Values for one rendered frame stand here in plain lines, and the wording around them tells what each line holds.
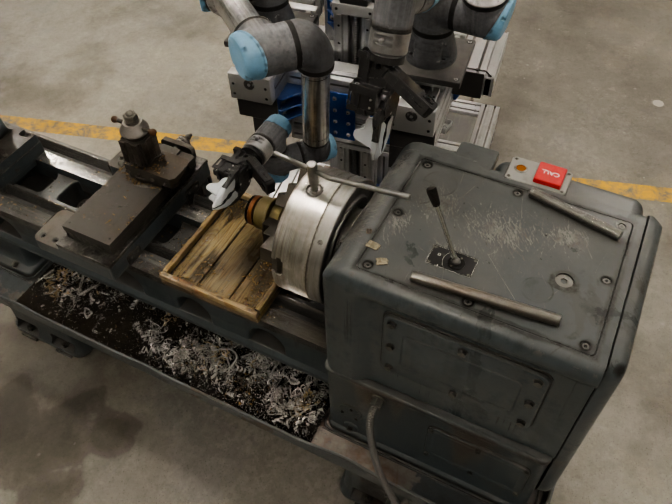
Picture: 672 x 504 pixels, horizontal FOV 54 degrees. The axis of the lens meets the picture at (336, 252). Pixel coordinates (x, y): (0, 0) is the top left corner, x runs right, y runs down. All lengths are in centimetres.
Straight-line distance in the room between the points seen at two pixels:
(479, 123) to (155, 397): 192
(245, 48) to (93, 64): 278
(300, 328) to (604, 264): 74
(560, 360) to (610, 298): 17
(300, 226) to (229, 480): 125
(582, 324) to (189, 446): 164
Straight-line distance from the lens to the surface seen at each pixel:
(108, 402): 270
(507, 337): 124
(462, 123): 330
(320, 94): 175
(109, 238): 184
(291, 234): 144
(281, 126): 184
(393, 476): 185
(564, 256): 137
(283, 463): 246
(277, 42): 160
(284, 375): 198
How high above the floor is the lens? 227
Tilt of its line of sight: 50 degrees down
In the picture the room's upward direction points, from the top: 2 degrees counter-clockwise
